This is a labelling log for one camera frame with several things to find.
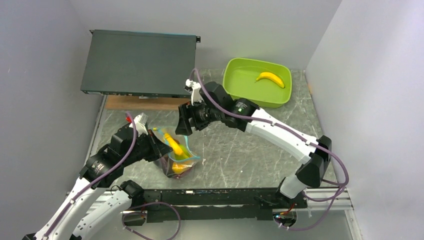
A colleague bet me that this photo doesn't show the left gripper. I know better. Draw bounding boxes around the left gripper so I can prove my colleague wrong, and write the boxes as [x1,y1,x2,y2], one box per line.
[122,128,173,166]

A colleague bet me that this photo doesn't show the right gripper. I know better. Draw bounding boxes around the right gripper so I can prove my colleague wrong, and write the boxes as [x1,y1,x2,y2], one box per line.
[175,97,222,136]

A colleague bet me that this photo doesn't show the yellow banana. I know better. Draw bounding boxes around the yellow banana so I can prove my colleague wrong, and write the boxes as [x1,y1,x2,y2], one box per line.
[163,133,184,156]
[255,72,286,89]

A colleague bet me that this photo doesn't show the clear zip top bag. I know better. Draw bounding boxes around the clear zip top bag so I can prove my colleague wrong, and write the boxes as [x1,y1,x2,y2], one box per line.
[151,126,201,179]

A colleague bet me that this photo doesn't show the green lime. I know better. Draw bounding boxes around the green lime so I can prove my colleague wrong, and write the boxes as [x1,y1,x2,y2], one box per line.
[175,144,192,161]

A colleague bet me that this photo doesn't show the orange yellow mango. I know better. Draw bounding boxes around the orange yellow mango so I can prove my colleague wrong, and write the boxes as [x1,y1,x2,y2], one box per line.
[171,162,192,175]

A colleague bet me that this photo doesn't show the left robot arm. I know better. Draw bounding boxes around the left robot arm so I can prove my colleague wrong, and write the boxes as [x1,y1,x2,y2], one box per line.
[24,123,172,240]

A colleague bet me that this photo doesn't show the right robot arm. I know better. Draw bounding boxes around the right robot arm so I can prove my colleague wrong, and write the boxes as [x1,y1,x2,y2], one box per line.
[175,79,332,208]

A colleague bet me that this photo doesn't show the wooden block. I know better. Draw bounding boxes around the wooden block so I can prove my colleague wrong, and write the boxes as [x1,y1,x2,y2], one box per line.
[104,95,190,111]

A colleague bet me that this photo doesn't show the dark grey rack box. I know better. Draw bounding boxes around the dark grey rack box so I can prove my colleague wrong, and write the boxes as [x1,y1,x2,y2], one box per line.
[80,29,201,98]

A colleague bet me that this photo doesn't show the green plastic bin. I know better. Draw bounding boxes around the green plastic bin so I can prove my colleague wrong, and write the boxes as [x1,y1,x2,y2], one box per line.
[222,57,293,108]

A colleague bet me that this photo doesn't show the yellow banana behind mango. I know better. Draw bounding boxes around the yellow banana behind mango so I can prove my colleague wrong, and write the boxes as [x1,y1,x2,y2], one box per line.
[255,72,286,89]

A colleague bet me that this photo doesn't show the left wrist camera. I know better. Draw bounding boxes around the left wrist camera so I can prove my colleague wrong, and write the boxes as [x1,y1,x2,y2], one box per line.
[126,112,149,136]

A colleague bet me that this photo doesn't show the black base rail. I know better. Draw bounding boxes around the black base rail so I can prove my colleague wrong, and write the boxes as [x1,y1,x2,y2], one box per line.
[130,187,308,223]

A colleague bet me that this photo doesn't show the aluminium frame rail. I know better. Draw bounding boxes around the aluminium frame rail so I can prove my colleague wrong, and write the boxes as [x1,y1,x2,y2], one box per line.
[87,187,352,240]

